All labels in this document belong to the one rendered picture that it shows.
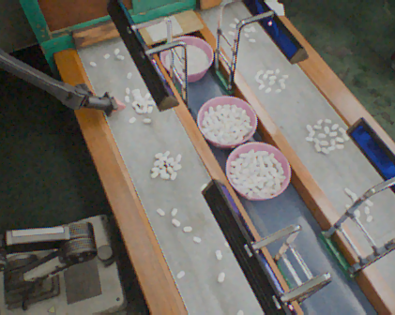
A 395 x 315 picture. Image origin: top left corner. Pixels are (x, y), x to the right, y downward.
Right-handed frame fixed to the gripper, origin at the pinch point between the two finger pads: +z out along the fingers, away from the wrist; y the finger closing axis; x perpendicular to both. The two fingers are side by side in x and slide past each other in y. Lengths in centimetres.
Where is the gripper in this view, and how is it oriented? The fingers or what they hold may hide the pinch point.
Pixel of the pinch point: (123, 106)
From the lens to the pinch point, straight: 176.9
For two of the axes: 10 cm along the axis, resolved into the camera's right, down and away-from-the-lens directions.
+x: -5.9, 6.1, 5.3
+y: -4.4, -7.9, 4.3
